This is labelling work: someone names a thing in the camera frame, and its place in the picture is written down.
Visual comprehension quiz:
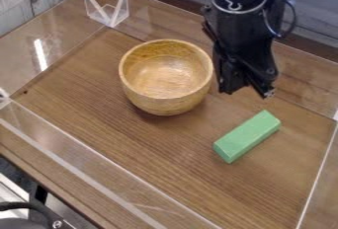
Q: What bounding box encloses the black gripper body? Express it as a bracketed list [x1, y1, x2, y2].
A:
[202, 0, 285, 86]

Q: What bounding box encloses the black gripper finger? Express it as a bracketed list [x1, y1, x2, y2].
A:
[253, 81, 276, 99]
[213, 50, 249, 95]

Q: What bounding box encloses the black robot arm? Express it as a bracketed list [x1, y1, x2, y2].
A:
[201, 0, 295, 98]

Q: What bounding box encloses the brown wooden bowl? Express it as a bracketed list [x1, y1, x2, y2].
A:
[120, 38, 214, 115]

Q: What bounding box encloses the green rectangular block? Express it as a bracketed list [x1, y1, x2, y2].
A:
[213, 111, 283, 164]

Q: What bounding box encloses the clear acrylic front wall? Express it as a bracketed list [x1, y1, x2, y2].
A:
[0, 100, 221, 229]

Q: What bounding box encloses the black metal table bracket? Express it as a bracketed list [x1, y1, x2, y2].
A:
[29, 185, 77, 229]

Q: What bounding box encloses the black cable lower left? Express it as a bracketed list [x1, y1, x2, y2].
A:
[0, 202, 46, 229]

